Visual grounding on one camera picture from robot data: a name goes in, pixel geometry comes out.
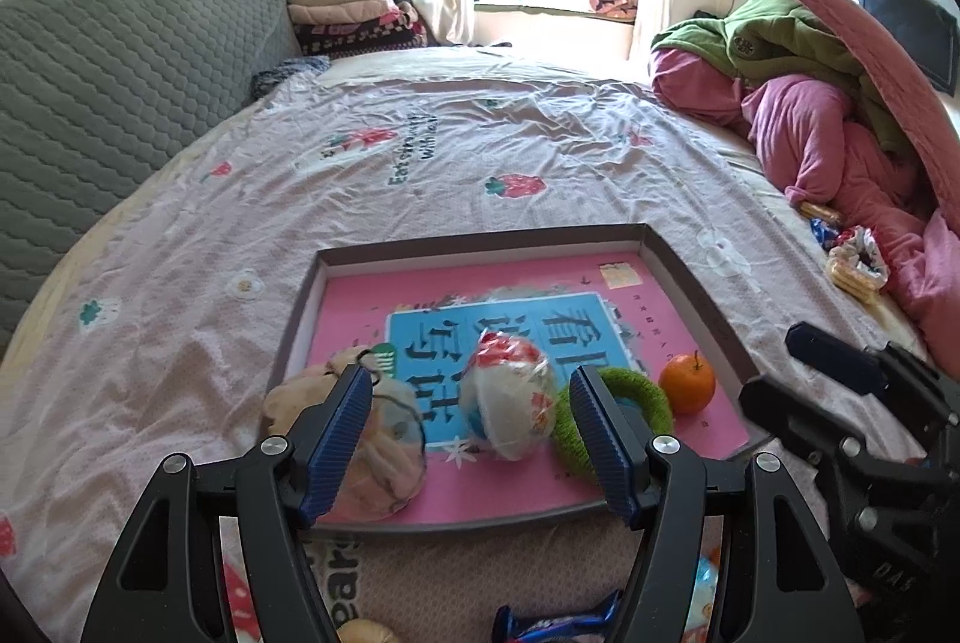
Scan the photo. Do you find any strawberry print bedsheet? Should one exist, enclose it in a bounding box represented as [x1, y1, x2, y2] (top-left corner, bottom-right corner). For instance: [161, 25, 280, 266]
[0, 46, 923, 643]

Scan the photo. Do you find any blue cookie packet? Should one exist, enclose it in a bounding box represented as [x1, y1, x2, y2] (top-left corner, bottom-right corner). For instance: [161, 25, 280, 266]
[491, 589, 625, 643]

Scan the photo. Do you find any magenta blanket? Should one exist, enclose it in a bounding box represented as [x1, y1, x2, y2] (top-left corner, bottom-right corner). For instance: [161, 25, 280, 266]
[649, 46, 960, 359]

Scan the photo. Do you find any orange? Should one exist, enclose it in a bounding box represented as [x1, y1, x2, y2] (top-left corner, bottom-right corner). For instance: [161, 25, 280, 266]
[658, 350, 717, 417]

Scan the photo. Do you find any white red snack bag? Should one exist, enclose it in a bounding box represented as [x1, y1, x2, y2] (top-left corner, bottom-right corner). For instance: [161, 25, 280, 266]
[457, 328, 560, 462]

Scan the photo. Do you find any shallow grey cardboard box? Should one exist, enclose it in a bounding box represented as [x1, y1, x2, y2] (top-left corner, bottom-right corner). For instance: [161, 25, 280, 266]
[266, 223, 773, 543]

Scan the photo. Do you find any pink quilted cushion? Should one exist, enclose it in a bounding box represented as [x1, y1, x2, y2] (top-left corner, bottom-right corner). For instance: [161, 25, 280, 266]
[736, 0, 960, 261]

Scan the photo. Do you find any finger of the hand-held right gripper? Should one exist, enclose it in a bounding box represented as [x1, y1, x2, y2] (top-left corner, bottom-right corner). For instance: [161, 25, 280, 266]
[785, 322, 960, 426]
[739, 376, 938, 486]

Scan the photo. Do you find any clear candy bag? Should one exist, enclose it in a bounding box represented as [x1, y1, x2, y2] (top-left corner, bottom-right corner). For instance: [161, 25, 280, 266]
[694, 557, 725, 621]

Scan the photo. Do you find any pink folded blanket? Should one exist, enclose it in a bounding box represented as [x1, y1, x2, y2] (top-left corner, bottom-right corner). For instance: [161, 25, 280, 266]
[289, 0, 406, 25]

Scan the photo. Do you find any green fuzzy ring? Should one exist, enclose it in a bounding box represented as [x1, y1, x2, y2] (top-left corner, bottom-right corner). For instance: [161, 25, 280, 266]
[553, 367, 674, 486]

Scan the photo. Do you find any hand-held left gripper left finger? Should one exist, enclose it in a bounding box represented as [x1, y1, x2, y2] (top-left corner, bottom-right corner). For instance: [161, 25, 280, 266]
[79, 364, 374, 643]

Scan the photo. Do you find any walnut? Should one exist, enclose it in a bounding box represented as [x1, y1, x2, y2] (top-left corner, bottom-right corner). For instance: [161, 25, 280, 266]
[336, 619, 402, 643]

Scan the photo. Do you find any black television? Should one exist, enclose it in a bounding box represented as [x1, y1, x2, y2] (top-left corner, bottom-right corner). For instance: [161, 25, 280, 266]
[859, 0, 960, 92]

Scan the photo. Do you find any dark patterned folded blanket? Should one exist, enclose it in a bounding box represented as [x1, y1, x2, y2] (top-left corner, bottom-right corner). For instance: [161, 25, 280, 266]
[296, 8, 430, 60]

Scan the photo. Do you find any green garment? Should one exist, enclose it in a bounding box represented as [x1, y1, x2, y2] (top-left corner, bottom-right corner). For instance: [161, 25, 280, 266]
[649, 0, 912, 156]

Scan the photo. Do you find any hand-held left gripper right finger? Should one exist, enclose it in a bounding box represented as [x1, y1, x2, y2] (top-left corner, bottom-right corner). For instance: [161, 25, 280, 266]
[568, 365, 863, 643]

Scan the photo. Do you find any dark knitted cloth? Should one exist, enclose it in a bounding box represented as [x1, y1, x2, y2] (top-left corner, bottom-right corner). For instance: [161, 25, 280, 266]
[250, 55, 331, 102]

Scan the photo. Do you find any yellow wafer packet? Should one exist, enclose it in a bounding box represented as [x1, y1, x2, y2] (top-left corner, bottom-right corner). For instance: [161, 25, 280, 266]
[825, 226, 890, 306]

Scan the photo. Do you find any grey quilted headboard cover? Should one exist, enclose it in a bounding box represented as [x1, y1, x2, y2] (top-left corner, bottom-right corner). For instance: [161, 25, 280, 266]
[0, 0, 305, 351]

